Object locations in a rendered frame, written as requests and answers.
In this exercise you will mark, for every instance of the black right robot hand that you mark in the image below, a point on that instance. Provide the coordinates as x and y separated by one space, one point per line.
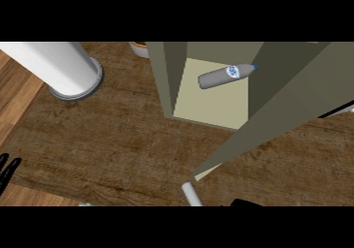
245 203

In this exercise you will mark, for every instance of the olive green cabinet door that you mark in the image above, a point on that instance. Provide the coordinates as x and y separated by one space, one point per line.
299 97

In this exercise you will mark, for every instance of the white cylinder with grey base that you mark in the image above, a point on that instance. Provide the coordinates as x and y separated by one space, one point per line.
56 68

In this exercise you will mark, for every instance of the black and white appliance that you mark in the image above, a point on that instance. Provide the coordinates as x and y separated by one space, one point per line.
342 109

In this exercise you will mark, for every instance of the grey water bottle, blue label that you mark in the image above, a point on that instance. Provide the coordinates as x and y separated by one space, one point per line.
219 78

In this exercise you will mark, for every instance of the white bowl with orange rim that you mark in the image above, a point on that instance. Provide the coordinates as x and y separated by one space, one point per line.
140 50

